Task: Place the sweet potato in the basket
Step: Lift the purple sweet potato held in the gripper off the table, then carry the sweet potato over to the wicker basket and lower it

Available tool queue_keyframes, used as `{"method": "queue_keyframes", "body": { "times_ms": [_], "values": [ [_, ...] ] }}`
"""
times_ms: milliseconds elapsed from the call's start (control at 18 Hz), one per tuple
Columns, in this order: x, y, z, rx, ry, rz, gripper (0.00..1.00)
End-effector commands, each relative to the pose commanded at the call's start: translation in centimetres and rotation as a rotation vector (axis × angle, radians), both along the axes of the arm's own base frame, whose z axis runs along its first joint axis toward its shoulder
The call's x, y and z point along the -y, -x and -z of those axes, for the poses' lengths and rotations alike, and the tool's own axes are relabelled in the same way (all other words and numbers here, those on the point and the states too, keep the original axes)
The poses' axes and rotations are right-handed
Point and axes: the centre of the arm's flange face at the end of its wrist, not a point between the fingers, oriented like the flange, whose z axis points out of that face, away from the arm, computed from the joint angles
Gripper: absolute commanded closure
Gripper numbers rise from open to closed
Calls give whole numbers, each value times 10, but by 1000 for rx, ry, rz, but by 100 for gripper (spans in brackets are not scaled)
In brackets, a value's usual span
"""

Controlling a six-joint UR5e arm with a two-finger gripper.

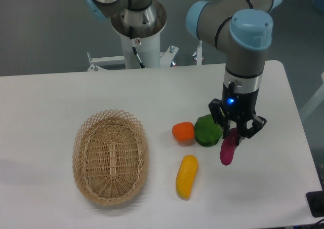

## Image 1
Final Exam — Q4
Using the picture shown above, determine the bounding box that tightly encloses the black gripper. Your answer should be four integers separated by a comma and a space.
208, 85, 267, 146

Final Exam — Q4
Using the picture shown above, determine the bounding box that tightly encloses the purple sweet potato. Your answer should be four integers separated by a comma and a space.
220, 128, 238, 166

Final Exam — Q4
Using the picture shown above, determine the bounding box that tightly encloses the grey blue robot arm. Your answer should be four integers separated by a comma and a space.
85, 0, 282, 143

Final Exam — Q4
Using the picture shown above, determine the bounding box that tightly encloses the woven wicker basket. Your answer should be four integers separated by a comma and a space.
72, 109, 149, 206

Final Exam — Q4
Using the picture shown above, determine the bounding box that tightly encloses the green bok choy toy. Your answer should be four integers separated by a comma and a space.
194, 114, 223, 147

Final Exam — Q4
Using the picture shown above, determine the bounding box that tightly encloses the orange toy pepper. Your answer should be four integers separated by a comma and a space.
172, 122, 194, 142

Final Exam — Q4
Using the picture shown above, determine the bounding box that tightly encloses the yellow toy mango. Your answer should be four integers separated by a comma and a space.
176, 155, 198, 200

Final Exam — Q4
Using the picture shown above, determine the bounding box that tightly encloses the white table leg right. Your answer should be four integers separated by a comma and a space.
299, 72, 324, 122

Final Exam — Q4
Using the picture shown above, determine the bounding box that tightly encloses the black box at table edge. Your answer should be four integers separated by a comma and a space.
306, 190, 323, 218

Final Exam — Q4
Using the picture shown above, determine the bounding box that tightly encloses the white metal frame bracket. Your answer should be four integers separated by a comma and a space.
87, 45, 179, 71

